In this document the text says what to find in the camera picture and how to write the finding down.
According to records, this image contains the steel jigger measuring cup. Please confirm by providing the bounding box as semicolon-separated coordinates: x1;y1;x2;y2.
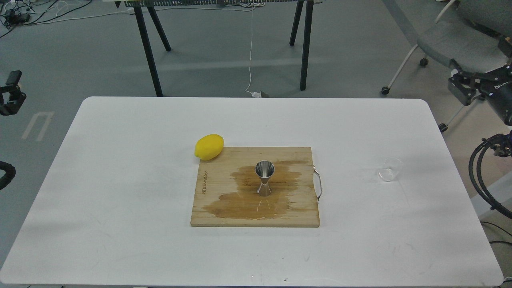
255;160;276;197

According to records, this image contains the clear glass cup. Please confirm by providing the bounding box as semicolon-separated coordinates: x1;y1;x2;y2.
377;157;403;182

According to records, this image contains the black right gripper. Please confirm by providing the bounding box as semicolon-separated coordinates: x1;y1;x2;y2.
448;59;512;126

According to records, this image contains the yellow lemon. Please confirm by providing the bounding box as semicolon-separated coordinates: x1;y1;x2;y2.
194;134;224;161

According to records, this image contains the floor cables and adapter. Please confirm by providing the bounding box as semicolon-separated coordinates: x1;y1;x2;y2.
0;0;132;38

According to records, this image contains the grey office chair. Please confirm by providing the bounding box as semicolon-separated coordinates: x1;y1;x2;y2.
381;0;512;132

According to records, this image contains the white hanging cable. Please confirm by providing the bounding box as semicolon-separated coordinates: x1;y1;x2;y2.
245;7;262;98

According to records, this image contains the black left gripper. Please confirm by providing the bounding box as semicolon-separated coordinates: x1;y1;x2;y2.
0;70;27;116

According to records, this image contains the wooden cutting board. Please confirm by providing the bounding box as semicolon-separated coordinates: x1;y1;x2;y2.
190;146;320;228

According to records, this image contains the black-legged background table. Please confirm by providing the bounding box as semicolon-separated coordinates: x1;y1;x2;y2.
114;0;322;97

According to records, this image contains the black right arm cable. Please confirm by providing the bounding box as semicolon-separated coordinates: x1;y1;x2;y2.
468;136;512;220

